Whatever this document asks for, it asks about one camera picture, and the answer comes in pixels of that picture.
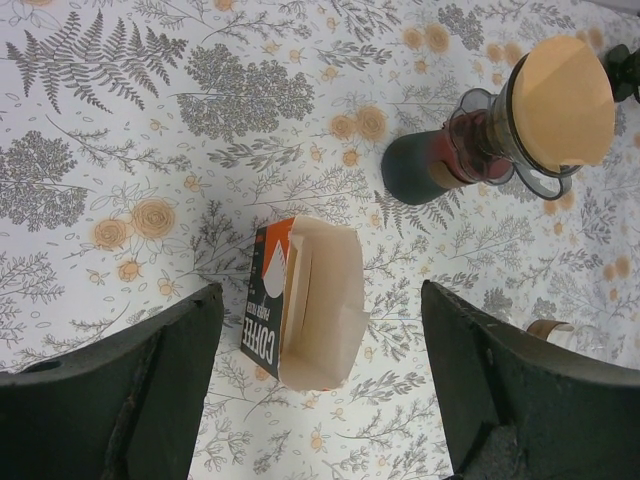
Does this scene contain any brown paper coffee filter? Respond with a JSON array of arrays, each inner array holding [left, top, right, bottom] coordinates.
[[511, 35, 615, 173]]

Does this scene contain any orange coffee filter box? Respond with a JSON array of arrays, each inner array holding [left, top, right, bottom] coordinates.
[[240, 215, 370, 391]]

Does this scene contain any floral patterned table mat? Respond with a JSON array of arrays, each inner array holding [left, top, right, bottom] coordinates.
[[1, 1, 639, 479]]

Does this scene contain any green glass dripper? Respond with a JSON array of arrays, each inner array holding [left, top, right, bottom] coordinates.
[[604, 44, 640, 103]]

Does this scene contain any brown tape roll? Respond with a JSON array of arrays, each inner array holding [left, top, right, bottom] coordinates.
[[524, 319, 639, 370]]

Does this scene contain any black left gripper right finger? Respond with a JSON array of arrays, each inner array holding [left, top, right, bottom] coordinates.
[[421, 281, 639, 479]]

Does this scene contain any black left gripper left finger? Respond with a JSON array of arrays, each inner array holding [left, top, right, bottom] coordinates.
[[1, 283, 224, 479]]

